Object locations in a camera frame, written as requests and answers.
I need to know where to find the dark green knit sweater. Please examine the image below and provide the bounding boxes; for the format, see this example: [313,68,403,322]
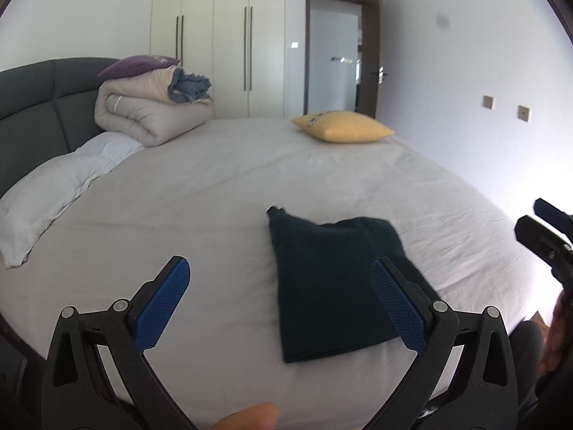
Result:
[266,206,444,363]

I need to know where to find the bed with white sheet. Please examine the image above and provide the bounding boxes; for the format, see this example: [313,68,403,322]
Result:
[0,116,556,430]

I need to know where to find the person's right hand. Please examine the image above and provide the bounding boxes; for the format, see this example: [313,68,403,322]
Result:
[539,287,573,379]

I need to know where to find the person's left hand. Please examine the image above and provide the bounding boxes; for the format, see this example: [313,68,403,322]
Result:
[210,402,280,430]

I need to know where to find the brown door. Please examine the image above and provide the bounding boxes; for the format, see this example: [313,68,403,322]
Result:
[305,0,386,119]

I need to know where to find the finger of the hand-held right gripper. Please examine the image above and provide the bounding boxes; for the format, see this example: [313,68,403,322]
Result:
[533,198,573,234]
[514,215,573,285]

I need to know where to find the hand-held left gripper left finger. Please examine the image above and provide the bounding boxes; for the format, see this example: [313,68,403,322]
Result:
[40,255,198,430]

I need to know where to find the cream wardrobe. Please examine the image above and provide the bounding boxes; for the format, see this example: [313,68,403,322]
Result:
[150,0,287,119]

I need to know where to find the white pillow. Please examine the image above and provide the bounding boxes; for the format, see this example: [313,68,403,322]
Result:
[0,132,145,269]

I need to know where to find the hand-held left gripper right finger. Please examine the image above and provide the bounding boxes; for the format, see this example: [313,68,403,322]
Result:
[360,256,520,430]

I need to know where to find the dark grey bed headboard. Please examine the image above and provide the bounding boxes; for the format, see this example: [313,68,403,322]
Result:
[0,57,121,199]

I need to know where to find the folded blue-grey blanket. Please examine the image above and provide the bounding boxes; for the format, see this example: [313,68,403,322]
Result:
[169,68,212,105]

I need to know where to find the folded beige duvet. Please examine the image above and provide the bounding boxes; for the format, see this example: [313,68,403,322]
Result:
[94,66,215,147]

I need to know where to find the yellow pillow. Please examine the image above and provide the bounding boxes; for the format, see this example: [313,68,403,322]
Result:
[291,110,395,143]

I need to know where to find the purple pillow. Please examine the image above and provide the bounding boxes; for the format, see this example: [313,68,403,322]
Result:
[97,55,180,79]

